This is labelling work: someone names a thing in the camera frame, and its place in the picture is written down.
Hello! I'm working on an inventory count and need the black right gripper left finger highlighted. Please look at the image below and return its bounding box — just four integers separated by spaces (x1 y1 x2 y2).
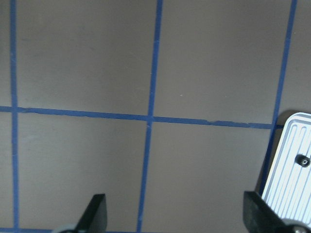
75 194 107 233

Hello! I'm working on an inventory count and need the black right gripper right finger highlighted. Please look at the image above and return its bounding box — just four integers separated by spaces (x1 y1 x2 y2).
243 191 292 233

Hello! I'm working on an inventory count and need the ribbed silver metal tray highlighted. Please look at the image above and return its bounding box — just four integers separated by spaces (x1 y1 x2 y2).
262 112 311 226

